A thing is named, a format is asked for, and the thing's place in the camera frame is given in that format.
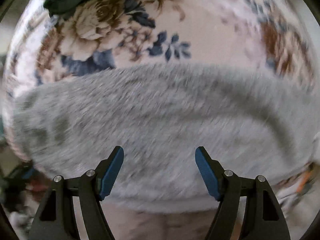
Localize grey fluffy pants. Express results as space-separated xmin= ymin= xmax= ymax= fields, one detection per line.
xmin=12 ymin=64 xmax=319 ymax=213

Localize pink grey fleece clothing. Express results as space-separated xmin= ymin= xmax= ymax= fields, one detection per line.
xmin=102 ymin=203 xmax=216 ymax=240

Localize floral bed quilt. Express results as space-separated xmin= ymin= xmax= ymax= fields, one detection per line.
xmin=2 ymin=0 xmax=318 ymax=201

